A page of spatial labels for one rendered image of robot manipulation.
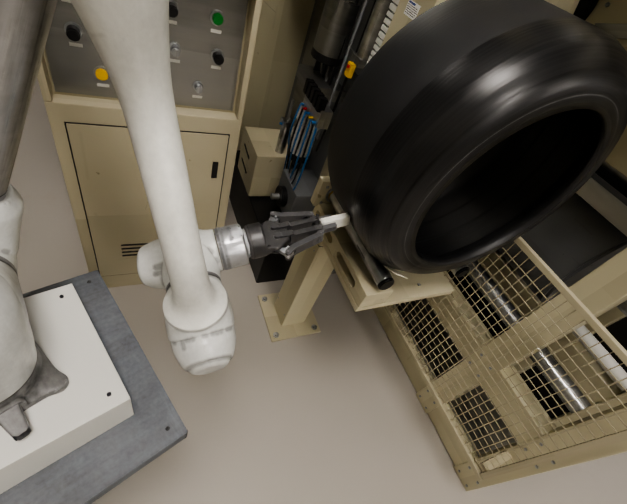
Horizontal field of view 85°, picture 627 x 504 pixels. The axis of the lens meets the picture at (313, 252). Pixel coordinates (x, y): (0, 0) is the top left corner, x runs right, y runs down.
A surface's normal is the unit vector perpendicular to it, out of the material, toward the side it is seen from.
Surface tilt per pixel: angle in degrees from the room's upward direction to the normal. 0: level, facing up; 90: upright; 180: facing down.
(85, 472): 0
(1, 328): 76
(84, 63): 90
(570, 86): 80
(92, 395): 3
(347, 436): 0
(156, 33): 93
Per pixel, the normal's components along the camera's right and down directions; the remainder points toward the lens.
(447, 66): -0.50, -0.35
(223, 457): 0.30, -0.65
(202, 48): 0.35, 0.76
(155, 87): 0.64, 0.65
